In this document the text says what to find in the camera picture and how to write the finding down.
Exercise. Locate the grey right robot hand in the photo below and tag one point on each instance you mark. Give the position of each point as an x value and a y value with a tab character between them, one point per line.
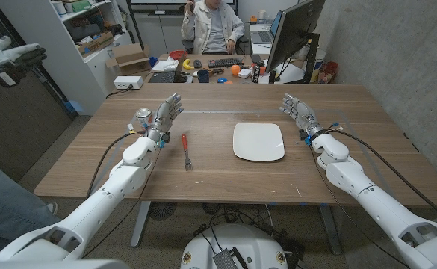
302	112

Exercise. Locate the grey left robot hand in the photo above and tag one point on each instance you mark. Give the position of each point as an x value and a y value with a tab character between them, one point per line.
166	112

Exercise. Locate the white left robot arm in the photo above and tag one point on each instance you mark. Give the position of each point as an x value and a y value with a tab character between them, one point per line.
121	179

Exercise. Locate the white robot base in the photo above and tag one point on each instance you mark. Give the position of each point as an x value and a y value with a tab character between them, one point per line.
233	243

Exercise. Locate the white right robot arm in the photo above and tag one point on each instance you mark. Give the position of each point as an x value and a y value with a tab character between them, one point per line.
352	175

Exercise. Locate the white square plate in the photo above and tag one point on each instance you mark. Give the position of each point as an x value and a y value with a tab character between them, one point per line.
258	142

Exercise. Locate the silver drink can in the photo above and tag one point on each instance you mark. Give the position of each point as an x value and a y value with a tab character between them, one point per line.
143	114

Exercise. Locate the white paper stack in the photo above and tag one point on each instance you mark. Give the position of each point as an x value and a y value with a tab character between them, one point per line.
164	66

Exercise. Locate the white power box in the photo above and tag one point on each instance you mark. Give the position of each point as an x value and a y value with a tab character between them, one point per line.
128	82

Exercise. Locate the red bin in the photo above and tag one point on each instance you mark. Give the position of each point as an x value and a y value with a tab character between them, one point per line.
328	71

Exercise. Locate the yellow banana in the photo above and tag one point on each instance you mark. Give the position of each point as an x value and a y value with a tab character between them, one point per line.
186	66

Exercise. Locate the dark blue mug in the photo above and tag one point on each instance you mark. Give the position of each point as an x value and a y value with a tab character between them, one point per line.
203	76

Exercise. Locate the black monitor stand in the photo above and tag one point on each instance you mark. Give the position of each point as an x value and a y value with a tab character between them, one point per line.
312	56

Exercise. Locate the dark computer mouse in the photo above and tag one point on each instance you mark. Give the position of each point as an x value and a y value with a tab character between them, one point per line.
197	64

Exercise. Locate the red bowl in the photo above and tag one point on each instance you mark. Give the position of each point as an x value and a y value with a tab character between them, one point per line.
177	55

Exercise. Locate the black can with white letters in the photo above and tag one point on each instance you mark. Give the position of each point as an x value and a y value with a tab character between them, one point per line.
255	74

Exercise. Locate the small blue object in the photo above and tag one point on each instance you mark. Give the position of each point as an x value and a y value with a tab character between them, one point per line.
222	80

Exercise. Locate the open cardboard box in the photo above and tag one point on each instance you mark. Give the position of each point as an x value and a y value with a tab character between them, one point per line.
130	56

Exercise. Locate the small white box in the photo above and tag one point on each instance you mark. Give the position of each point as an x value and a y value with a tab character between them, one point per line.
244	73

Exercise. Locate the black phone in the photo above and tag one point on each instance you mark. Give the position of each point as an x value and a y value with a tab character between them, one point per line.
257	59

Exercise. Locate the black office chair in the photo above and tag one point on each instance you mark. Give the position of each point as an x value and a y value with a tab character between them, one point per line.
186	44

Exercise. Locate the wooden desk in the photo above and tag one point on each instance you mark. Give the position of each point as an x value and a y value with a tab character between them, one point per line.
246	61

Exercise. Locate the black keyboard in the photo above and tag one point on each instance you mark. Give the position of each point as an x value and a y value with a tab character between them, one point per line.
225	62

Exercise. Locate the black computer monitor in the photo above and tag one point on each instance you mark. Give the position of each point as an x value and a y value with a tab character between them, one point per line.
293	33

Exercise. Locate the orange ball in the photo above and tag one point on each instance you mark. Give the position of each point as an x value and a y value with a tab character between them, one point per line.
235	70

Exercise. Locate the open silver laptop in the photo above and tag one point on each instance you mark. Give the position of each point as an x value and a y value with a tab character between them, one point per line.
264	36

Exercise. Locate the seated person in white jacket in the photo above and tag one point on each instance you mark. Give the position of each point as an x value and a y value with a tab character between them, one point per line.
214	30

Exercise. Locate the printed cardboard box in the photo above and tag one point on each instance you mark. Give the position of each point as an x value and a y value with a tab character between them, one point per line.
95	43

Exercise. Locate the grey table leg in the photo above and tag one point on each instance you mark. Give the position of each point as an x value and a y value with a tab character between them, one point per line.
330	229
140	224

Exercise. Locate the white shelf unit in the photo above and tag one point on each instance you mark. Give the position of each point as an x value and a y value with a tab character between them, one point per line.
54	56

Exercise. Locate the white black teleoperation glove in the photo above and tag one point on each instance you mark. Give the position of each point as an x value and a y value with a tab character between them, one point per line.
5	56

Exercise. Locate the standing person in jeans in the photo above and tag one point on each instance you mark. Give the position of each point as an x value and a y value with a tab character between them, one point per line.
1	201

